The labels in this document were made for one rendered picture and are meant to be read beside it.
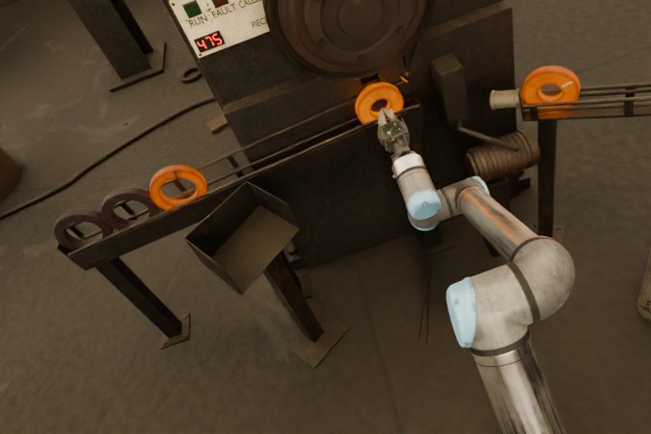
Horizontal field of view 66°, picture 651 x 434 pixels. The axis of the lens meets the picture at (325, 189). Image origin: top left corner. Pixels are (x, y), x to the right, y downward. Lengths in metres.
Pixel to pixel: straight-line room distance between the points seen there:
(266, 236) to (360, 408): 0.69
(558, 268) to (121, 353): 1.90
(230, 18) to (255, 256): 0.70
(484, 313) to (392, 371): 0.97
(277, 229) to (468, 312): 0.78
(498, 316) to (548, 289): 0.10
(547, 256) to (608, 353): 0.93
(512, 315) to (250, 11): 1.06
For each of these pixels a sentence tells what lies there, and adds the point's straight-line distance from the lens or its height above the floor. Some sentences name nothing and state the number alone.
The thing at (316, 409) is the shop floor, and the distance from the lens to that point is 1.93.
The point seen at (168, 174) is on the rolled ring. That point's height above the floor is 0.78.
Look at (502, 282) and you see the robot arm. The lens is 0.98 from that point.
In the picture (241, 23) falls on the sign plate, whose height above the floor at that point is 1.11.
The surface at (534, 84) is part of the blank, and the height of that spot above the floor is 0.74.
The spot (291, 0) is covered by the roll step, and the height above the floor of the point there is 1.19.
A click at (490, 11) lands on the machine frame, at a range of 1.74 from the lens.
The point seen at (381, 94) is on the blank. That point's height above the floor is 0.79.
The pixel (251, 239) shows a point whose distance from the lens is 1.60.
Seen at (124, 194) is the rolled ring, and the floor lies 0.77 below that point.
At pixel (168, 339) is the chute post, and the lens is 2.34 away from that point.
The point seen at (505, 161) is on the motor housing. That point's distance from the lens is 1.73.
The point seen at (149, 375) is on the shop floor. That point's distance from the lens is 2.31.
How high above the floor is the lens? 1.71
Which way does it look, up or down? 43 degrees down
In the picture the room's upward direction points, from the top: 23 degrees counter-clockwise
